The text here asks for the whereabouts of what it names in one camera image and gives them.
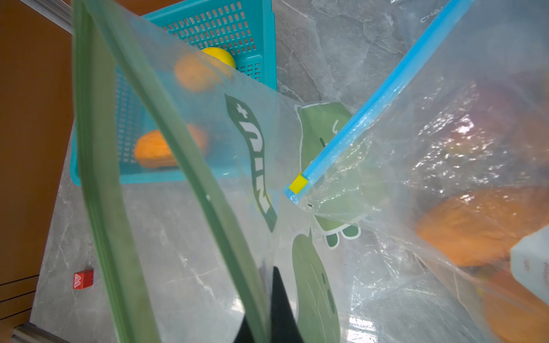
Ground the small red object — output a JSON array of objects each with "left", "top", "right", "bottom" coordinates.
[{"left": 73, "top": 270, "right": 94, "bottom": 290}]

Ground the orange mango front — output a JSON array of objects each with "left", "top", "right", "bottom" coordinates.
[{"left": 134, "top": 124, "right": 210, "bottom": 169}]

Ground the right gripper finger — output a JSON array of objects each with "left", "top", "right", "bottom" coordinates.
[{"left": 233, "top": 265, "right": 305, "bottom": 343}]

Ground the orange mango later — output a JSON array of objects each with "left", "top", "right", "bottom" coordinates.
[{"left": 415, "top": 187, "right": 548, "bottom": 267}]

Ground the teal plastic basket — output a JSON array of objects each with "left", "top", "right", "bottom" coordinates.
[{"left": 70, "top": 1, "right": 279, "bottom": 194}]

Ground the yellow orange mango back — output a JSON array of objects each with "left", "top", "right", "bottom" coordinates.
[{"left": 202, "top": 47, "right": 236, "bottom": 69}]

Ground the clear bags stack green print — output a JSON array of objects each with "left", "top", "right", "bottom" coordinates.
[{"left": 71, "top": 0, "right": 370, "bottom": 343}]

